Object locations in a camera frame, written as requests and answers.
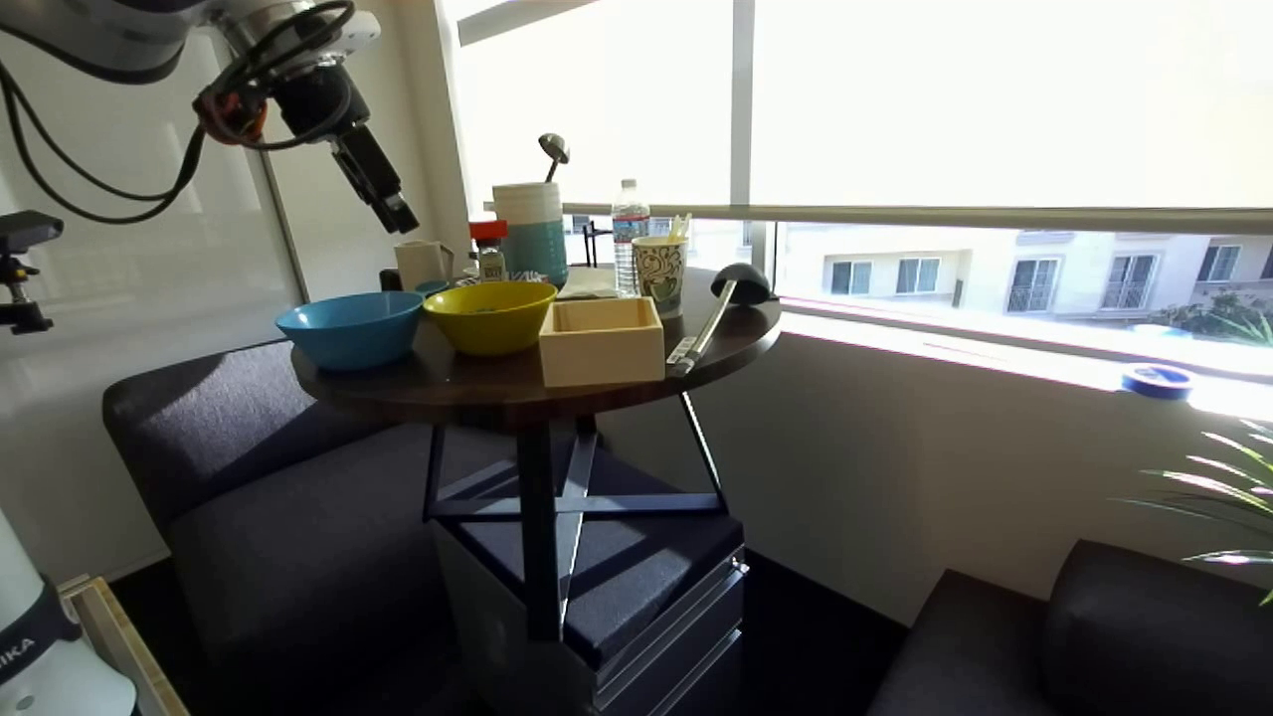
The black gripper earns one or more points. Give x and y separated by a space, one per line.
338 115

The blue plastic bowl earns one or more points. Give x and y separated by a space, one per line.
346 339

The yellow plastic bowl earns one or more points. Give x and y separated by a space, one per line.
487 324

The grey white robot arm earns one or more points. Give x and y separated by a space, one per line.
104 26

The blue bowl on windowsill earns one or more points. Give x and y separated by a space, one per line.
1154 382

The cream ceramic cup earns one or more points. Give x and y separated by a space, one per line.
424 264

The small red container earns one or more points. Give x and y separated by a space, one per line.
487 234

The small beige jar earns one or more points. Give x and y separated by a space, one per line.
489 264

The cream teal striped canister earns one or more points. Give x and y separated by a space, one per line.
531 246

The metal spoon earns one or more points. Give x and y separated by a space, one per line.
554 145

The round dark wood table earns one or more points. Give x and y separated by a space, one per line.
489 381

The clear water bottle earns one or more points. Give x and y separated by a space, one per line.
630 234

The light wooden box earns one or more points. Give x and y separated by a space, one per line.
598 356

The floral paper cup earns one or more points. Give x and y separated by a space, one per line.
659 274

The black chair left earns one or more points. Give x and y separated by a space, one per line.
263 530

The black ladle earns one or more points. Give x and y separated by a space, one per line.
743 280

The white device with black band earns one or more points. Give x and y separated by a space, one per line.
54 679

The white building outside window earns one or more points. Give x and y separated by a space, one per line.
1034 280

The black leather chair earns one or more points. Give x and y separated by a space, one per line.
1129 638

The green potted plant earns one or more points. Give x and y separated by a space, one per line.
1233 483

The black camera tripod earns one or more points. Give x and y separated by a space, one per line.
23 239

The light wooden frame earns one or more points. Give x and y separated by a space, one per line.
119 644

